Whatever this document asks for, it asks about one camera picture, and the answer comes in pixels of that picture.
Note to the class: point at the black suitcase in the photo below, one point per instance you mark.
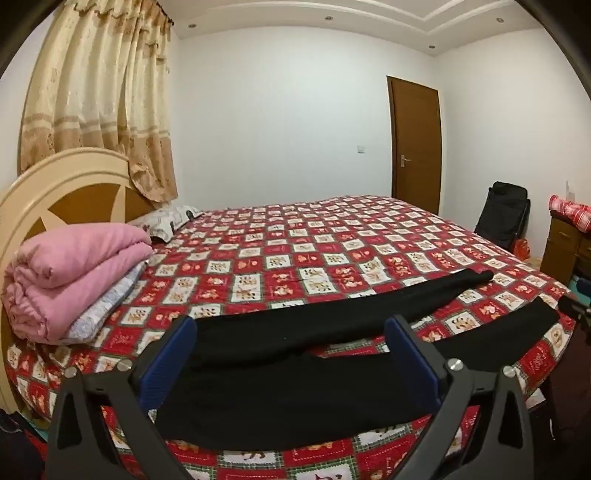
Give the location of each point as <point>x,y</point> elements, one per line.
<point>503,207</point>

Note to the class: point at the black pants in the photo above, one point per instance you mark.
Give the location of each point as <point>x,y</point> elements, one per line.
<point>300,397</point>

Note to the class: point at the folded pink blanket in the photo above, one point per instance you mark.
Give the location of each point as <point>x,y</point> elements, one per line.
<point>69,277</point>

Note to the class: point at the dark curtain rod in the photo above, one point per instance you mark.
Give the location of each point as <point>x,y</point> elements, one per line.
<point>165,14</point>

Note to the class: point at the red bag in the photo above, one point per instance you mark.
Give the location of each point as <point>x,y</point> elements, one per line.
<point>522,248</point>

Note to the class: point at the cream and brown headboard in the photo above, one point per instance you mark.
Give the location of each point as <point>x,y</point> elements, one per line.
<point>69,203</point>

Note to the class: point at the brown wooden door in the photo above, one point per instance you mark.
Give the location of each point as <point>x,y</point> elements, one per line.
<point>415,138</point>

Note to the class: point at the folded grey floral blanket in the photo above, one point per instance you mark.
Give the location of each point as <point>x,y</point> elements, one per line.
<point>101,309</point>

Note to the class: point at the dark bag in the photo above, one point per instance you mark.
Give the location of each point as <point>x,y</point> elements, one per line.
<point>14,443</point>

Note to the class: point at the red patterned bedspread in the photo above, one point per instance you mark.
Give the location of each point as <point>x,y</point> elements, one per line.
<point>277,258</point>

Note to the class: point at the brown wooden cabinet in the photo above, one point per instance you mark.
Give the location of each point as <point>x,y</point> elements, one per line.
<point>561,244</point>

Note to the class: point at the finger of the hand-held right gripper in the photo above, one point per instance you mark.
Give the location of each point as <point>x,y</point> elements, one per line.
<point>575,309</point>

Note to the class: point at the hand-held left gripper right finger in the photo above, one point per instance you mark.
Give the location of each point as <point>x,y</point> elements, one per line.
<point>408,355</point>

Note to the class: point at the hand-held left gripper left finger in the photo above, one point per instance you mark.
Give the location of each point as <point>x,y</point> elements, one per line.
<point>178,350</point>

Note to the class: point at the white patterned pillow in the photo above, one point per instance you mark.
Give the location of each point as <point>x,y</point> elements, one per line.
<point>161,221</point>

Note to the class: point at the beige floral curtain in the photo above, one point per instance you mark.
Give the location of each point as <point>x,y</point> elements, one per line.
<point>92,92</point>

